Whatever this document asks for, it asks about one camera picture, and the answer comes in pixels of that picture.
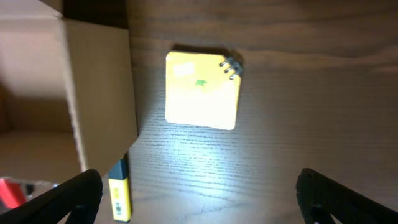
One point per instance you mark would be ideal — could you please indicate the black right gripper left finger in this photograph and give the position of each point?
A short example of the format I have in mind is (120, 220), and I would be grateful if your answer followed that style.
(78, 199)

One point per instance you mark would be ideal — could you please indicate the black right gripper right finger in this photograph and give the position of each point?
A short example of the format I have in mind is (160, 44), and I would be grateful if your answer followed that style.
(323, 200)

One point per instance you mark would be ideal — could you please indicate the yellow highlighter with blue cap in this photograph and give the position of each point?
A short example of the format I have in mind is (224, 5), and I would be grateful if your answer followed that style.
(120, 192)

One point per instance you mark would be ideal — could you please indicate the cardboard box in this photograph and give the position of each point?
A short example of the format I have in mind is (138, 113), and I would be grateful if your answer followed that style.
(67, 93)

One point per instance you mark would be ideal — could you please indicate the red marker pen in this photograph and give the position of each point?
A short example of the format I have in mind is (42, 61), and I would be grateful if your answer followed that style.
(11, 194)

